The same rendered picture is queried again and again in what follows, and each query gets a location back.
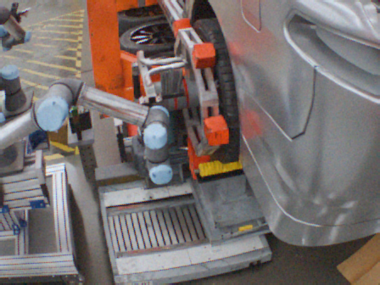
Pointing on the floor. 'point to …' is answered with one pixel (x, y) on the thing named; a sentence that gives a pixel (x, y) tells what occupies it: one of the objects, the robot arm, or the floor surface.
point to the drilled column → (88, 161)
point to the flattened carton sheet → (363, 264)
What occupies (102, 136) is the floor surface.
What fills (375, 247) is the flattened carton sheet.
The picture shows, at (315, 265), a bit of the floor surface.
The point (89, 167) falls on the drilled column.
